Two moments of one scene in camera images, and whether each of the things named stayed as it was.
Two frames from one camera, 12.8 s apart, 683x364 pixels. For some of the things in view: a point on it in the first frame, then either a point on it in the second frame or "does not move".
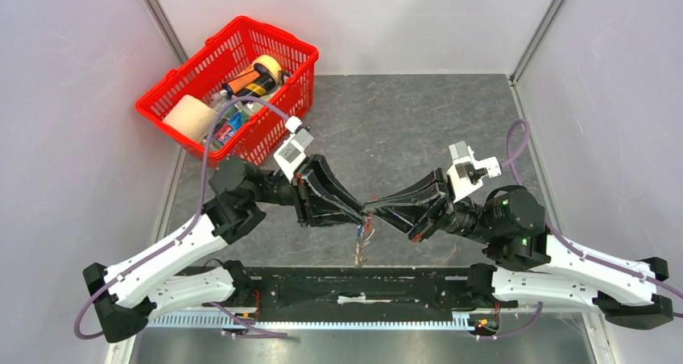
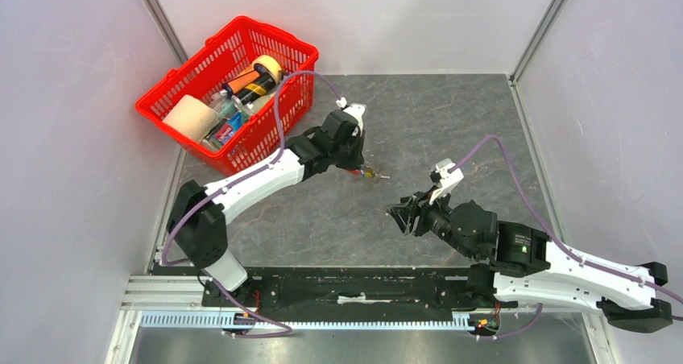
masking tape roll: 271,64 does not move
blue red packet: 225,132 does not move
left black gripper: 320,199 to 357,162
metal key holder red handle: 366,232 to 366,171
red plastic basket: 225,56 does not move
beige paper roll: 193,117 does not move
